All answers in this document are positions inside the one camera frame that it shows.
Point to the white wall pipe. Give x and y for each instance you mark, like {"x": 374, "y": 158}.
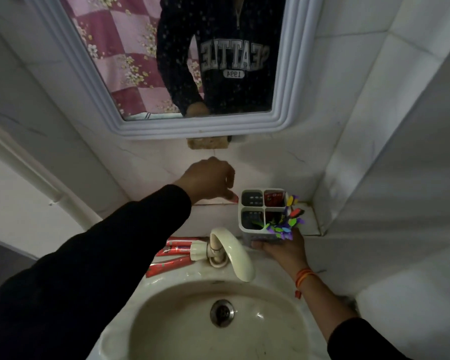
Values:
{"x": 41, "y": 176}

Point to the cream curved faucet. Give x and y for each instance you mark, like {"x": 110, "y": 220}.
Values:
{"x": 234, "y": 254}

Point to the brown block under mirror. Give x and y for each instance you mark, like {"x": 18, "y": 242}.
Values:
{"x": 207, "y": 143}

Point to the white framed wall mirror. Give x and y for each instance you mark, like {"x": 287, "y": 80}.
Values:
{"x": 195, "y": 63}

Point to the person's left forearm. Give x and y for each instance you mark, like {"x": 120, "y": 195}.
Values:
{"x": 97, "y": 266}

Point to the white four-compartment toothbrush holder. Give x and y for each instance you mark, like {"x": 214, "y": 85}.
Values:
{"x": 252, "y": 213}

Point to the person's right forearm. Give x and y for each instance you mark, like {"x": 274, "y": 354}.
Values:
{"x": 333, "y": 314}

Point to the red packet in holder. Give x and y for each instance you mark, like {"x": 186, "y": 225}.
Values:
{"x": 273, "y": 197}

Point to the person's right hand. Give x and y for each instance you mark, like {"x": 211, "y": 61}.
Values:
{"x": 287, "y": 254}

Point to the person's left hand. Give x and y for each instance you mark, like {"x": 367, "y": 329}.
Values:
{"x": 204, "y": 179}

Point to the person's left fingers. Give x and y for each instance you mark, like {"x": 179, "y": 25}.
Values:
{"x": 230, "y": 185}

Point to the person's right thumb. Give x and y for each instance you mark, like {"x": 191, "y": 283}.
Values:
{"x": 258, "y": 244}

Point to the metal sink drain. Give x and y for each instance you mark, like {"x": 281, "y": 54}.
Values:
{"x": 222, "y": 313}

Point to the cream wash basin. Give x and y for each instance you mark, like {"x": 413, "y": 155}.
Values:
{"x": 195, "y": 333}

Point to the large red toothpaste tube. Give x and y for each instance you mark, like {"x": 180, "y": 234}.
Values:
{"x": 168, "y": 266}

